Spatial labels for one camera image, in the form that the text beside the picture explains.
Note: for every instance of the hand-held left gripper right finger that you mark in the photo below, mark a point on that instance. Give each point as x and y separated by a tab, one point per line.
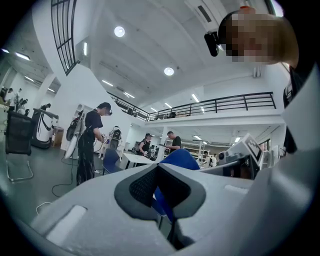
215	200

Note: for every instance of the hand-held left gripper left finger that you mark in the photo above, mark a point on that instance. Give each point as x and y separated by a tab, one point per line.
100	212

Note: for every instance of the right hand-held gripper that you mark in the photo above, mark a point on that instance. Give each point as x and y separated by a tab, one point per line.
250	152

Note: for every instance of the blue microfibre cloth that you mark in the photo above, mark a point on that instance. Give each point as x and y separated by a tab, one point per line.
180	160

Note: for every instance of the blue plastic chair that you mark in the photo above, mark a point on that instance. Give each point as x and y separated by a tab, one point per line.
110	160

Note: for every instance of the black mesh office chair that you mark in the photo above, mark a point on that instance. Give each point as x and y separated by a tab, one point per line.
18	132

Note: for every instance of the white storage shelves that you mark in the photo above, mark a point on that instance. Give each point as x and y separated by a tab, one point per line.
192	150

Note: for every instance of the black mezzanine railing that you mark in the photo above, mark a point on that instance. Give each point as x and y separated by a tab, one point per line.
246	102

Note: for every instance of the white stand with backpack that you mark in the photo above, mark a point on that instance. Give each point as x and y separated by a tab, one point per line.
115	137

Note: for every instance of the cardboard box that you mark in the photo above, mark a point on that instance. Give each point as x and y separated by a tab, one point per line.
58	137

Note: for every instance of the white service robot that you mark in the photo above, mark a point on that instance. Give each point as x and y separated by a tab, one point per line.
41	130

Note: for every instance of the round ceiling light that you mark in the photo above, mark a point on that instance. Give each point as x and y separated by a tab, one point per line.
119	31
169	71

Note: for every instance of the person's black top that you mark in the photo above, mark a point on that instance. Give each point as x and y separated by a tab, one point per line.
296	82

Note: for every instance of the person's head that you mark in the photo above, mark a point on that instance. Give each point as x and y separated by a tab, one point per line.
250	37

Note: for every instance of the ceiling air vent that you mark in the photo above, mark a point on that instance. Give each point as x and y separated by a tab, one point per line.
205	12

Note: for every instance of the ceiling strip lights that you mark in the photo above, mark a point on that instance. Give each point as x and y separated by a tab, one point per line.
22	56

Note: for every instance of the black window grille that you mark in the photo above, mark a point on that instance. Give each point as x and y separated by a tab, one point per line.
72	37

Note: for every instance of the white table black frame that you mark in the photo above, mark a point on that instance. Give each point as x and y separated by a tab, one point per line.
140	158

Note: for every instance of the black head-worn camera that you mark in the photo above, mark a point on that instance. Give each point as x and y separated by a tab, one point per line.
212	43

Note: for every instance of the vertical wall light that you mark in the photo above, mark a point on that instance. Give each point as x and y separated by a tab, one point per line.
85	48

